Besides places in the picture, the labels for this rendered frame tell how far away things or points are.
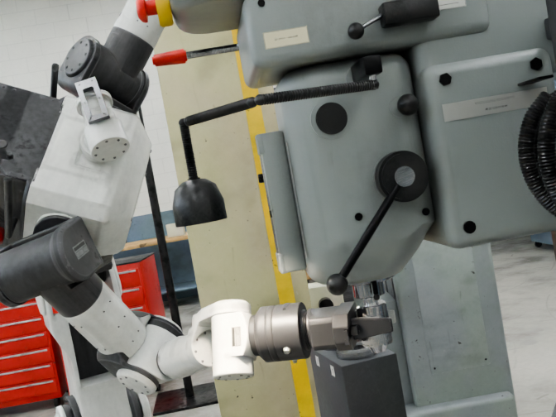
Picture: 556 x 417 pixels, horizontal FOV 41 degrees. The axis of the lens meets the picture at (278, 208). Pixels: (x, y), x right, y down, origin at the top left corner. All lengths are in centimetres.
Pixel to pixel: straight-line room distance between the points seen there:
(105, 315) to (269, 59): 55
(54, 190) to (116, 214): 11
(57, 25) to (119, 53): 901
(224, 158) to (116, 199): 154
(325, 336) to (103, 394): 69
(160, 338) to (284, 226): 40
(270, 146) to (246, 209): 175
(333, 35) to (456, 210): 29
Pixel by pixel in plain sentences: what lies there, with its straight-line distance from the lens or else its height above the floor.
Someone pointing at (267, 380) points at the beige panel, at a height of 70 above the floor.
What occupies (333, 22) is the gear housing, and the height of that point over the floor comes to 167.
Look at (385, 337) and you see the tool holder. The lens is 115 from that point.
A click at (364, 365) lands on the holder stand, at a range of 152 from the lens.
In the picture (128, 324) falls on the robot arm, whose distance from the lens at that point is 137.
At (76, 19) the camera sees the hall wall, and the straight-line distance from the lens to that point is 1049.
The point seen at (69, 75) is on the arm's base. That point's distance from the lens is 150.
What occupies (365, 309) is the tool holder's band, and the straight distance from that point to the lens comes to 114.
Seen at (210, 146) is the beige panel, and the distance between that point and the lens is 284.
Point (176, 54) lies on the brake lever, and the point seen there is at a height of 170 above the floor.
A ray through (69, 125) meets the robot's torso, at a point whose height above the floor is 164.
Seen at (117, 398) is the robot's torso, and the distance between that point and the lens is 170.
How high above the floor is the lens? 149
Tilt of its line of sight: 3 degrees down
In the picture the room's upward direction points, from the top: 10 degrees counter-clockwise
